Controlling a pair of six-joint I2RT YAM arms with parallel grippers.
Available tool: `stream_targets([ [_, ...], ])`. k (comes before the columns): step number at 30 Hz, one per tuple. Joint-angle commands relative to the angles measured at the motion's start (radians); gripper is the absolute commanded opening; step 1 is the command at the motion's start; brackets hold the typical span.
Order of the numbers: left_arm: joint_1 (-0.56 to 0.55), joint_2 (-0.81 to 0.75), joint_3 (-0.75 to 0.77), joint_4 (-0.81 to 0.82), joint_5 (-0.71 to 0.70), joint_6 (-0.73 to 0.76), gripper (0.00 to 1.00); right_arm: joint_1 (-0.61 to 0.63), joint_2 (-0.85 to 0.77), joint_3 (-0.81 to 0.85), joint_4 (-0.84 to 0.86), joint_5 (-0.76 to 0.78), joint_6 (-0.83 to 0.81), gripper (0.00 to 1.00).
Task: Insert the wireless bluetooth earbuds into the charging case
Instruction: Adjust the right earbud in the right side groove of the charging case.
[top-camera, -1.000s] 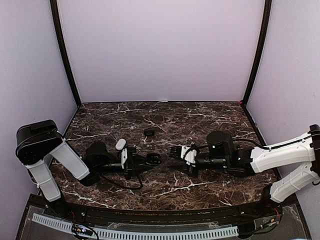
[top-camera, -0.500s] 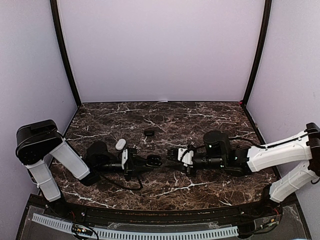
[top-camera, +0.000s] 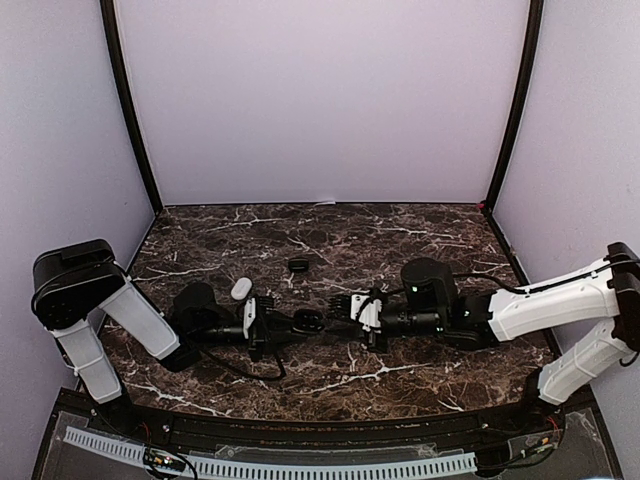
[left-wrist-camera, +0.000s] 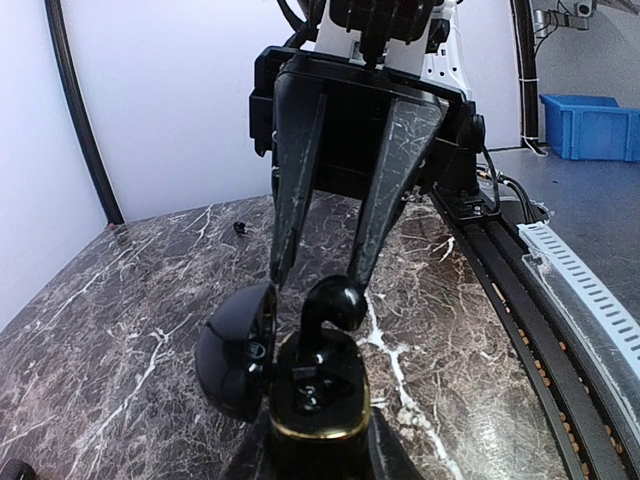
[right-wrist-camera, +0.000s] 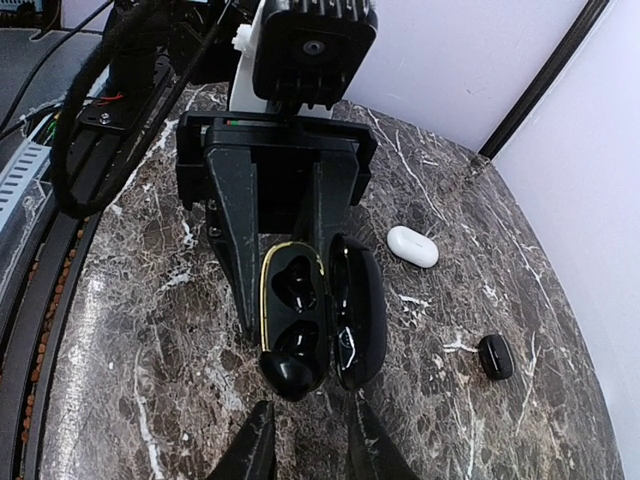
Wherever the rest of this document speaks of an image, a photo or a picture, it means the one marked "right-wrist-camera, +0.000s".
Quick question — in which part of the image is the white slotted cable duct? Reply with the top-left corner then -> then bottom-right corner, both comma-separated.
0,139 -> 51,223

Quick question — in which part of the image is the left black frame post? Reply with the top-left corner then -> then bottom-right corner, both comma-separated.
479,0 -> 610,159

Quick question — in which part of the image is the white earbud charging case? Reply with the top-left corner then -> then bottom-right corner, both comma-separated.
387,226 -> 439,269

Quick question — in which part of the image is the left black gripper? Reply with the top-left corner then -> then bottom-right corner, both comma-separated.
176,111 -> 378,340

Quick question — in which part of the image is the black front rail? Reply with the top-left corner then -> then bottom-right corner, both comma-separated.
1,200 -> 100,479

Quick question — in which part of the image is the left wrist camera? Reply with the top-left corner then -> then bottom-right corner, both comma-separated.
228,1 -> 378,119

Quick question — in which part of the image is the black charging case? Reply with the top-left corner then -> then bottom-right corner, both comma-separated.
259,234 -> 388,391
478,334 -> 515,381

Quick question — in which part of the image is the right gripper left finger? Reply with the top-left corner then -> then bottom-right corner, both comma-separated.
209,401 -> 277,480

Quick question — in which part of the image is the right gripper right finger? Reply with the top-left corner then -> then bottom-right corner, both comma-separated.
346,394 -> 418,479

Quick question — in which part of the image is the black earbud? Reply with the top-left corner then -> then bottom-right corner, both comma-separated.
258,352 -> 321,402

